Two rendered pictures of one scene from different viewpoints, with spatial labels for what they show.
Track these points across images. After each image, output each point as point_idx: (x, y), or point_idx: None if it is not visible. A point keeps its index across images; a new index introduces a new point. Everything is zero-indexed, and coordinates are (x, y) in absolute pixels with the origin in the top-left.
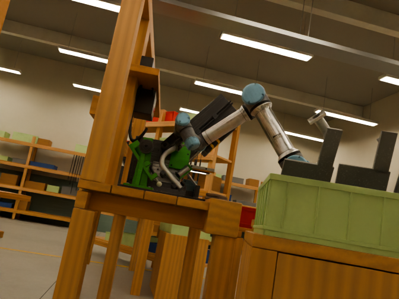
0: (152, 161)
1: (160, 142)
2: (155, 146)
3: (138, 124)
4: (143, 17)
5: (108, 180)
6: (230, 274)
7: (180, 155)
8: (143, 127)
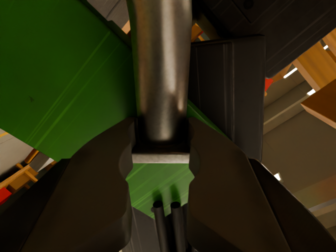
0: None
1: (286, 50)
2: (286, 3)
3: (313, 54)
4: None
5: None
6: None
7: (88, 118)
8: (299, 60)
